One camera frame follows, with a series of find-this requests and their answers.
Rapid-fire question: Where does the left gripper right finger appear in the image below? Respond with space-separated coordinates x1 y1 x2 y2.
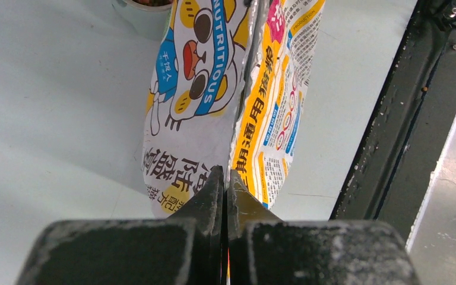
227 170 419 284

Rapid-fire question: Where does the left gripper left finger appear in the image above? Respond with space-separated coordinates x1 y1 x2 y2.
17 166 224 284

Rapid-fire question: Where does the pet food bag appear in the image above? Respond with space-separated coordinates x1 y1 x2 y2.
142 1 324 219

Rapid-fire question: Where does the pale green bowl tray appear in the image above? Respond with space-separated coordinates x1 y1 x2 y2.
111 0 172 41

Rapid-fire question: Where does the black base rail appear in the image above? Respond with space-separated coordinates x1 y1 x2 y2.
331 1 456 238

